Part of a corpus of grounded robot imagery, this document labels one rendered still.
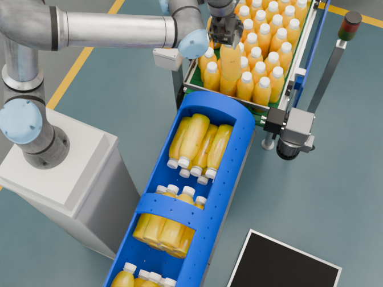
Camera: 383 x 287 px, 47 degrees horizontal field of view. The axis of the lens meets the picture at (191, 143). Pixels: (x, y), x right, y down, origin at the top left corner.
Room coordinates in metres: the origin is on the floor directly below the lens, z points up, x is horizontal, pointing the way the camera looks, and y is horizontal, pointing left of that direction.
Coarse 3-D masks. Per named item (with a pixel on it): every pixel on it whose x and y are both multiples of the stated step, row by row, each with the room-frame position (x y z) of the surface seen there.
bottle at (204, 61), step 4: (204, 56) 1.04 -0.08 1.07; (212, 56) 1.03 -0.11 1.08; (200, 60) 1.05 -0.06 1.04; (204, 60) 1.03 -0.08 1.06; (208, 60) 1.03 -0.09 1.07; (212, 60) 1.03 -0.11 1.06; (216, 60) 1.04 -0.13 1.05; (200, 64) 1.05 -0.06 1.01; (204, 64) 1.02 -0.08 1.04; (204, 68) 1.02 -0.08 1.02
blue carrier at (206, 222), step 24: (192, 96) 0.79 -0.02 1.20; (216, 96) 0.76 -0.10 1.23; (216, 120) 0.76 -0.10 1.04; (240, 120) 0.68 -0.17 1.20; (168, 144) 0.66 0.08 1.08; (240, 144) 0.60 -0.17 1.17; (168, 168) 0.59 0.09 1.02; (240, 168) 0.54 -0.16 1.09; (144, 192) 0.46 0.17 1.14; (216, 192) 0.43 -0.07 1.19; (168, 216) 0.35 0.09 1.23; (192, 216) 0.35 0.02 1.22; (216, 216) 0.36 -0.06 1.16; (192, 240) 0.28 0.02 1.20; (120, 264) 0.25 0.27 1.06; (144, 264) 0.26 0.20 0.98; (168, 264) 0.25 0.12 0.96; (192, 264) 0.21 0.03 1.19
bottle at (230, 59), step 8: (224, 48) 0.85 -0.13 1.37; (232, 48) 0.85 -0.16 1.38; (240, 48) 0.86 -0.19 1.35; (224, 56) 0.84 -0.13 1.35; (232, 56) 0.83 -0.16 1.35; (240, 56) 0.85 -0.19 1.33; (224, 64) 0.84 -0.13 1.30; (232, 64) 0.83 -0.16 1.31; (240, 64) 0.85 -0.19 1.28; (224, 72) 0.84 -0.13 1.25; (232, 72) 0.83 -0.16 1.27; (240, 72) 0.84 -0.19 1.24; (232, 80) 0.83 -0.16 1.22
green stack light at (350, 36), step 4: (340, 28) 1.03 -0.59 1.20; (340, 32) 1.02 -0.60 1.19; (344, 32) 1.01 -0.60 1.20; (348, 32) 1.00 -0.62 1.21; (352, 32) 1.00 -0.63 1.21; (340, 36) 1.01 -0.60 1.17; (344, 36) 1.00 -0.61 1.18; (348, 36) 1.00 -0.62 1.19; (352, 36) 1.00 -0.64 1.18; (344, 40) 1.00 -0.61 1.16; (348, 40) 1.00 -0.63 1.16
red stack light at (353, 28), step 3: (342, 21) 1.04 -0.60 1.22; (345, 21) 1.02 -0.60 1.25; (342, 24) 1.03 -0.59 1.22; (345, 24) 1.01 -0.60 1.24; (348, 24) 1.01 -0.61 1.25; (357, 24) 1.00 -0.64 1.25; (342, 27) 1.02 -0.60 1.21; (345, 27) 1.01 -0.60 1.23; (348, 27) 1.00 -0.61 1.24; (351, 27) 1.00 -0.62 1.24; (354, 27) 1.00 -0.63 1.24; (357, 27) 1.00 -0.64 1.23; (345, 30) 1.01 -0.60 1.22; (348, 30) 1.00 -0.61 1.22; (351, 30) 1.00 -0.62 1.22; (354, 30) 1.00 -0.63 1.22
